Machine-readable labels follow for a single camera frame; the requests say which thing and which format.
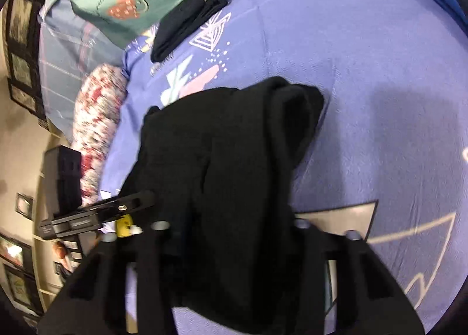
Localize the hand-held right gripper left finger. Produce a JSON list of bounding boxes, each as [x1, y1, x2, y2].
[[37, 222, 176, 335]]

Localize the folded navy pants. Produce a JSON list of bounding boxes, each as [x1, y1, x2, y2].
[[151, 0, 230, 63]]

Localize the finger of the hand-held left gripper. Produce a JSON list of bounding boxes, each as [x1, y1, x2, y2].
[[99, 191, 156, 218]]

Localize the dark framed wall picture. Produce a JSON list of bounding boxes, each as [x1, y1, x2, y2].
[[8, 51, 38, 84], [15, 192, 34, 217], [0, 234, 33, 267], [3, 265, 42, 315], [6, 0, 35, 49], [8, 84, 42, 118]]

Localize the black pants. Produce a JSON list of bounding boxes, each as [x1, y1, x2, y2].
[[119, 76, 326, 335]]

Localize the blue-grey plaid pillow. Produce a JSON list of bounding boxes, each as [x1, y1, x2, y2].
[[38, 0, 128, 138]]

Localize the small yellow white object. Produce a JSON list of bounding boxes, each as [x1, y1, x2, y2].
[[116, 215, 143, 239]]

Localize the purple printed bed sheet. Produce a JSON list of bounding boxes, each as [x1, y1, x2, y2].
[[99, 0, 468, 335]]

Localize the red floral pillow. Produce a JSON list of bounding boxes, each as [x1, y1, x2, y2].
[[71, 65, 128, 204]]

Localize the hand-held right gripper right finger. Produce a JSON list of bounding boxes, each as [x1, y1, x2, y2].
[[292, 219, 426, 335]]

